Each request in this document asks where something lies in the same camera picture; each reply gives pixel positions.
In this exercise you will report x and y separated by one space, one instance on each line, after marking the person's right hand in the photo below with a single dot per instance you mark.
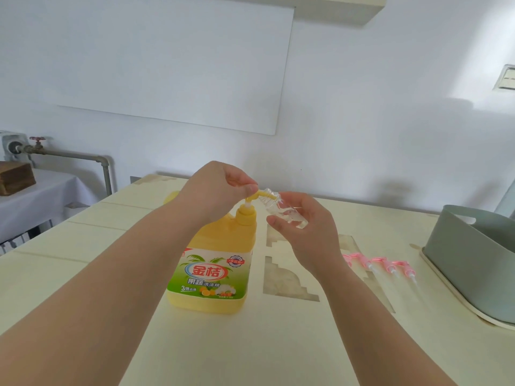
318 245

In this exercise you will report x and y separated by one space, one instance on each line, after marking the person's left hand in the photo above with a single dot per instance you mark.
209 192

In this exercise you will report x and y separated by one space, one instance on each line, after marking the pink pump dispenser head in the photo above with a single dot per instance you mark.
347 259
362 260
382 263
402 266

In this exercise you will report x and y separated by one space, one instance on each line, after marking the small clear plastic bottle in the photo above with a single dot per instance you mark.
281 213

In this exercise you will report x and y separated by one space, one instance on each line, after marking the yellow detergent jug with pump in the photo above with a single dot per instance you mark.
219 241

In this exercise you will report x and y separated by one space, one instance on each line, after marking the grey-green plastic basket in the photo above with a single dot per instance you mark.
466 265

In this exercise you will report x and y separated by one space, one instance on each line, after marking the person's left forearm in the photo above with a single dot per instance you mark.
92 309

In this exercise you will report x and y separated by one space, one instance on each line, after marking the person's right forearm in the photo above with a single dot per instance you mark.
374 337

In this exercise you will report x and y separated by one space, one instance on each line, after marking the brown wooden box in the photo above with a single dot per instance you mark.
16 178

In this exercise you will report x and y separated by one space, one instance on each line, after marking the grey metal pipe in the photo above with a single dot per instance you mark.
72 155

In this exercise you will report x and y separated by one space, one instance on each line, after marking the white tablecloth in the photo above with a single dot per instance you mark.
36 205

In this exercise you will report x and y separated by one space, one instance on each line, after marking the red pipe valve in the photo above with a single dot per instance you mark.
37 140

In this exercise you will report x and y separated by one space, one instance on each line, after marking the white wall board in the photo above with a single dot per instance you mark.
177 60

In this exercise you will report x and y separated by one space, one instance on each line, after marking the white wall switch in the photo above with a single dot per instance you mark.
506 77

